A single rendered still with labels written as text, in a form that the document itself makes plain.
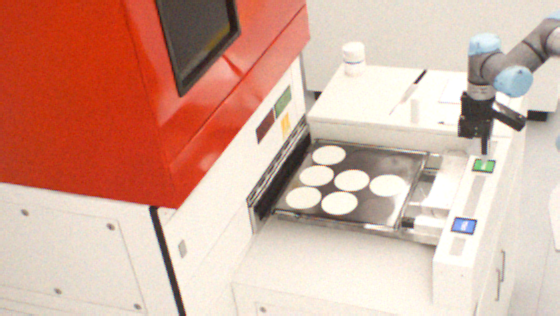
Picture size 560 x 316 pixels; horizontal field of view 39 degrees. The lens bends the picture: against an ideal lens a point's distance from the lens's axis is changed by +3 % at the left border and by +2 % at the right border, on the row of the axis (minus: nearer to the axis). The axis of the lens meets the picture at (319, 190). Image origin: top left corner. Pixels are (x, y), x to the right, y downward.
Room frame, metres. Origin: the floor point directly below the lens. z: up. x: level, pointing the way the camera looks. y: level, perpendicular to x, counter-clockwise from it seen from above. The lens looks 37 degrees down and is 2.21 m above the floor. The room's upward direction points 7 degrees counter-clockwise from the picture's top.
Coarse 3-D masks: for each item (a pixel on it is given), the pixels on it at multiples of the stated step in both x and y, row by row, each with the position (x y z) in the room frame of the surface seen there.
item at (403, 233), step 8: (280, 216) 1.73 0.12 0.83; (288, 216) 1.72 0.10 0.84; (312, 224) 1.69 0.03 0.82; (320, 224) 1.68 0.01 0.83; (328, 224) 1.67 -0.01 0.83; (336, 224) 1.66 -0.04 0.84; (344, 224) 1.65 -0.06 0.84; (360, 232) 1.63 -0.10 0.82; (368, 232) 1.62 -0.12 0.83; (376, 232) 1.61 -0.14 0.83; (384, 232) 1.61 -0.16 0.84; (400, 232) 1.59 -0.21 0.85; (408, 232) 1.58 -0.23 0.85
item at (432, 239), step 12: (444, 168) 1.81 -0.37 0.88; (456, 168) 1.80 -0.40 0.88; (444, 180) 1.75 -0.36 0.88; (456, 180) 1.74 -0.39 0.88; (432, 192) 1.70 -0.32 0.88; (444, 192) 1.70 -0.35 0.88; (432, 216) 1.60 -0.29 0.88; (444, 216) 1.59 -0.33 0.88; (420, 240) 1.53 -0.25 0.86; (432, 240) 1.52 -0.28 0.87
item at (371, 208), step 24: (336, 144) 1.97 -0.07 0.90; (336, 168) 1.85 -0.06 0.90; (360, 168) 1.83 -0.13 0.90; (384, 168) 1.82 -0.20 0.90; (408, 168) 1.80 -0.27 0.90; (288, 192) 1.76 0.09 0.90; (360, 192) 1.72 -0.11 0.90; (408, 192) 1.69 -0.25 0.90; (336, 216) 1.62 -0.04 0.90; (360, 216) 1.61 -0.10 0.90; (384, 216) 1.60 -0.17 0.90
